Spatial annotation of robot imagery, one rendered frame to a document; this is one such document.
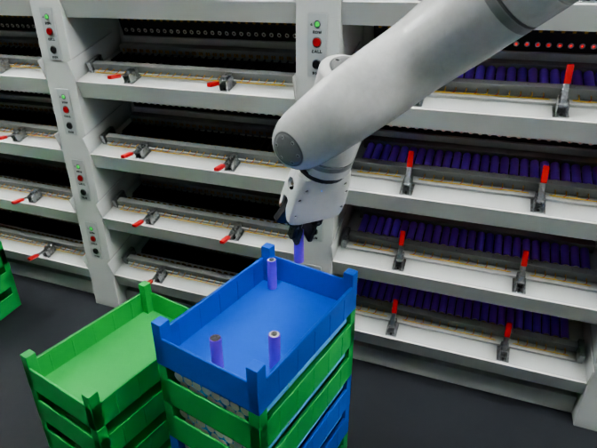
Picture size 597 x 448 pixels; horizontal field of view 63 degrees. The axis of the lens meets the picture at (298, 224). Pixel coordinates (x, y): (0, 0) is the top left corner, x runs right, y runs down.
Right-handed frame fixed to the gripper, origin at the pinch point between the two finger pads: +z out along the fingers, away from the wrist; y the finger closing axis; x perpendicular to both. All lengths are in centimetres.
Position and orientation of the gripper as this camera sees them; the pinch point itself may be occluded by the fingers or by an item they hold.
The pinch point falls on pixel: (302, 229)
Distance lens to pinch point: 84.7
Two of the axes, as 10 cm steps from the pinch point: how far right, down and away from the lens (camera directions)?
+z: -1.9, 6.5, 7.3
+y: 8.9, -2.1, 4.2
